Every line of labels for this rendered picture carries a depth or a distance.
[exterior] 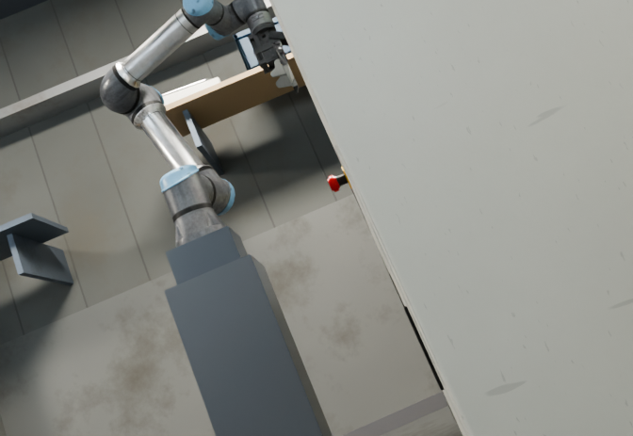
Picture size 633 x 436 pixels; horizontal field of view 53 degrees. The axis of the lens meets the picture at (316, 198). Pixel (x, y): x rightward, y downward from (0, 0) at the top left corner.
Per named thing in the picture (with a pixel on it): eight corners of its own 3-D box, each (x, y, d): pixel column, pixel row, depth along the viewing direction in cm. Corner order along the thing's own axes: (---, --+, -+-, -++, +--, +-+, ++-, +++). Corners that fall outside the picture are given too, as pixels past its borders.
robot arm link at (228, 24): (193, 12, 190) (222, -8, 187) (213, 24, 200) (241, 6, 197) (202, 34, 188) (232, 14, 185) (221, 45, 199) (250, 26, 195)
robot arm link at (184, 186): (163, 220, 174) (147, 177, 177) (190, 222, 186) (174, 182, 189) (197, 201, 170) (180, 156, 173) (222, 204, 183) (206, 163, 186)
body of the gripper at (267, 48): (266, 76, 190) (251, 43, 193) (292, 64, 190) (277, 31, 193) (260, 66, 183) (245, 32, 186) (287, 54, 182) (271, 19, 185)
